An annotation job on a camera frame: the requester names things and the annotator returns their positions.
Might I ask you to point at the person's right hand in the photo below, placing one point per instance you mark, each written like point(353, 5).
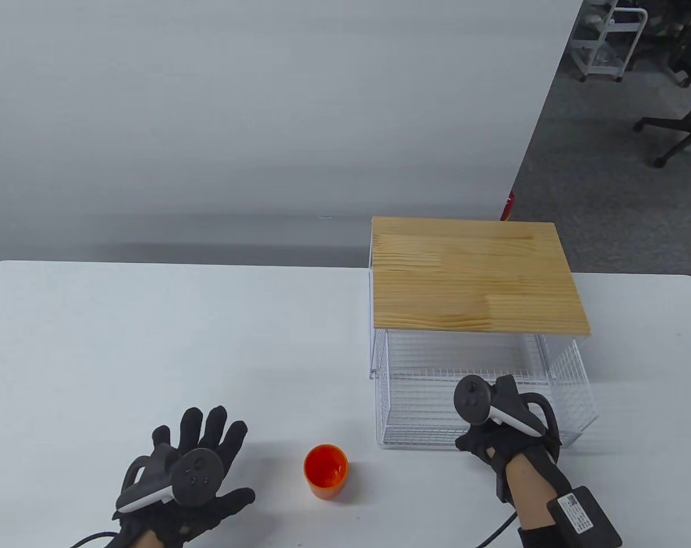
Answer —
point(482, 446)

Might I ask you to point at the person's left hand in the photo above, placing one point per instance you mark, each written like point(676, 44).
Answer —
point(217, 425)

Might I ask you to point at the white mesh sliding drawer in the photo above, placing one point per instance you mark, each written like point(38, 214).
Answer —
point(577, 388)

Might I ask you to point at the orange plastic cup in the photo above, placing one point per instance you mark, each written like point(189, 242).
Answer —
point(325, 474)

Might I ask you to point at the person's left forearm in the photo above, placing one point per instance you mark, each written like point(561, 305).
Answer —
point(148, 539)

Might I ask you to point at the black right hand controller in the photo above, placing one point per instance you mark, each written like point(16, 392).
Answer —
point(471, 399)

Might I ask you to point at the black hand controller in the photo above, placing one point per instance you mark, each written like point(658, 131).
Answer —
point(197, 476)
point(471, 399)

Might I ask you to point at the black left hand controller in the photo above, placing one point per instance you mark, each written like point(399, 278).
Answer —
point(197, 476)

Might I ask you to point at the black wrist sensor box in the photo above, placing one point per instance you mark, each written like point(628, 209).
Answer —
point(582, 516)

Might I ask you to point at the red fire extinguisher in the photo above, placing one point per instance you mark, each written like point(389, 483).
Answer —
point(508, 205)

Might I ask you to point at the white utility cart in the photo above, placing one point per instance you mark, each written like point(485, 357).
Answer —
point(605, 40)

